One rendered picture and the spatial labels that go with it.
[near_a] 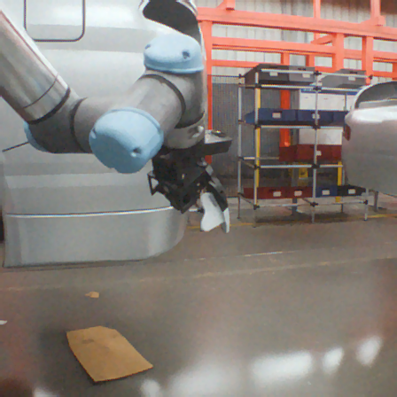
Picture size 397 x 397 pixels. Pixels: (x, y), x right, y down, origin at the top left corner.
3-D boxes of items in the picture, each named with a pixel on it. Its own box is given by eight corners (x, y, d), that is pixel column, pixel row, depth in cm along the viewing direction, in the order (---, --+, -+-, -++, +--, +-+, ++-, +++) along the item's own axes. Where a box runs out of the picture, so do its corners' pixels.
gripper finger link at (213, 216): (209, 249, 76) (182, 207, 73) (229, 228, 79) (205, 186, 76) (221, 251, 74) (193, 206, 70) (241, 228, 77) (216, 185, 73)
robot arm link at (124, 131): (84, 176, 56) (128, 125, 62) (153, 181, 50) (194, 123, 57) (54, 127, 51) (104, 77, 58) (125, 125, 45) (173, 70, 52)
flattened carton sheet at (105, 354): (113, 327, 255) (113, 322, 254) (154, 369, 209) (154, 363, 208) (63, 338, 239) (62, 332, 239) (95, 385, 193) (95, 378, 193)
